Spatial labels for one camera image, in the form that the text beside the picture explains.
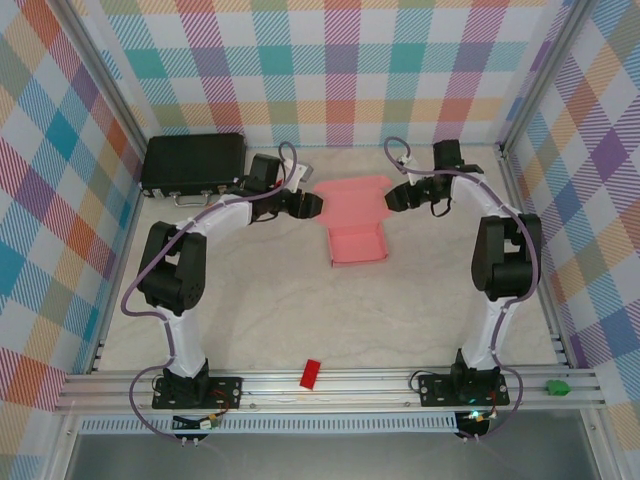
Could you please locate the pink paper box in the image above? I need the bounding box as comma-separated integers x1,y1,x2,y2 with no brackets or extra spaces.
312,174,394,269

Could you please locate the black carrying case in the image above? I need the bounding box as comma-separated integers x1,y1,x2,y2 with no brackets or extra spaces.
139,132,247,207

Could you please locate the red rectangular block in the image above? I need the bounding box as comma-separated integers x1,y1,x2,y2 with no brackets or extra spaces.
299,358,322,390

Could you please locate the grey metal panel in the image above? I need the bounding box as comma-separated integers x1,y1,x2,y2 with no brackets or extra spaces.
64,433,601,480

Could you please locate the aluminium frame post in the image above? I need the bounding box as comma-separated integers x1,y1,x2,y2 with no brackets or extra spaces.
52,0,151,149
498,0,600,151

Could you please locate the aluminium side rail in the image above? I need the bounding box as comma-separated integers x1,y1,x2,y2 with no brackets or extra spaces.
497,144,576,370
87,142,154,375

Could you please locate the aluminium mounting rail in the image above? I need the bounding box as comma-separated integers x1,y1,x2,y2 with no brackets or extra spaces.
54,367,606,415

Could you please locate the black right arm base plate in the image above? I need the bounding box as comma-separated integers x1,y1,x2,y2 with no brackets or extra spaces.
417,373,511,407

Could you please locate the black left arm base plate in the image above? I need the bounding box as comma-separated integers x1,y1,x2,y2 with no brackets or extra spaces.
152,374,244,411

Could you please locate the slotted grey cable duct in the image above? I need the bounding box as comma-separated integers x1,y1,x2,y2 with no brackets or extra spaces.
79,412,459,435

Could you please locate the small connector with wires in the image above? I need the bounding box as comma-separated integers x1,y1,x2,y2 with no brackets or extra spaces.
172,412,224,432
457,407,499,426

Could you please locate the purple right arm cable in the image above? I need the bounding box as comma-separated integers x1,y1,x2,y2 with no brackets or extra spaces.
383,137,524,444

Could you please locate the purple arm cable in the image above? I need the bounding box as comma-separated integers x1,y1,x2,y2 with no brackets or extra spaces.
122,142,301,444
383,137,524,444

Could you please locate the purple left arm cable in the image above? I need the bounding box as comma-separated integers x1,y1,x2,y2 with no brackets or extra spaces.
122,142,301,444

